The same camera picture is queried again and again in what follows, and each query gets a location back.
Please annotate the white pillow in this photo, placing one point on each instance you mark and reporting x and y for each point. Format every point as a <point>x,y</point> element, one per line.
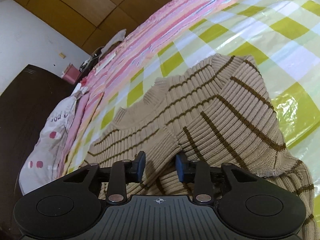
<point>115,41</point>

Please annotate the beige striped knit sweater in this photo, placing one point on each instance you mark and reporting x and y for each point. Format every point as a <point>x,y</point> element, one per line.
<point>200,110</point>

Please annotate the pink striped bedsheet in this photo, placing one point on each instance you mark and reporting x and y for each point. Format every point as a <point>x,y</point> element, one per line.
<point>162,30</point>

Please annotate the dark wooden headboard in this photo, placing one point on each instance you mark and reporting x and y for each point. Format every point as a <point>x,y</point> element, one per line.
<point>25,105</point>

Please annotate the wooden wardrobe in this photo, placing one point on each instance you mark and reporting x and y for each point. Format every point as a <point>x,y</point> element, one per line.
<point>87,5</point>

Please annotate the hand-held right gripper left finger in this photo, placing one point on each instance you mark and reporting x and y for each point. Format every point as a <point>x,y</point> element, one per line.
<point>141,166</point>

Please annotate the beige wall switch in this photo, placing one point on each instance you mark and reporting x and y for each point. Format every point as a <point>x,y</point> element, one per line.
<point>62,55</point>

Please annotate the pink box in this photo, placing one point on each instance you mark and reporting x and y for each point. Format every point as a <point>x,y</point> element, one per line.
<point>71,76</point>

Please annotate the grey printed pillow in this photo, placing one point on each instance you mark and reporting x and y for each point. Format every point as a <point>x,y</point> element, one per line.
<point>50,135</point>

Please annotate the white paper strip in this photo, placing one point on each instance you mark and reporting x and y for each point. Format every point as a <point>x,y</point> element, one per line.
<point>106,62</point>

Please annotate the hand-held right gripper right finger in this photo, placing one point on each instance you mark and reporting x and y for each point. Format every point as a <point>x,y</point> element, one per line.
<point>179,166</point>

